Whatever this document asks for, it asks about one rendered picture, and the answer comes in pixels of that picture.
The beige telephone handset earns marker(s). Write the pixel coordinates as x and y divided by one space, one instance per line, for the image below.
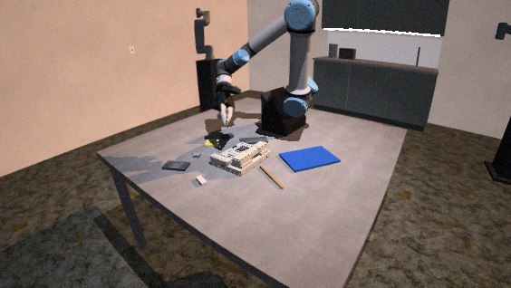
245 156

